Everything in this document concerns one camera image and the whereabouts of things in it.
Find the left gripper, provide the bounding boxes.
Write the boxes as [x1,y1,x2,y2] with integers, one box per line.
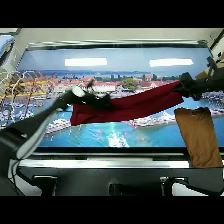
[79,89,114,112]

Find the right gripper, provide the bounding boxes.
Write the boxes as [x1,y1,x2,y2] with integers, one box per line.
[178,71,204,102]

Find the red garment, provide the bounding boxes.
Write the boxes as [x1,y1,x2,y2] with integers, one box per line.
[69,80,185,127]

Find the mustard brown T-shirt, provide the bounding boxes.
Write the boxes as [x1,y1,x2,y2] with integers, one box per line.
[173,106,224,169]

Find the silver frame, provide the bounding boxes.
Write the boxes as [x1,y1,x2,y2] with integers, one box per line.
[18,39,224,197]

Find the black cable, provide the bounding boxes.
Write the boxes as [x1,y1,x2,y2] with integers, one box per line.
[162,177,224,197]

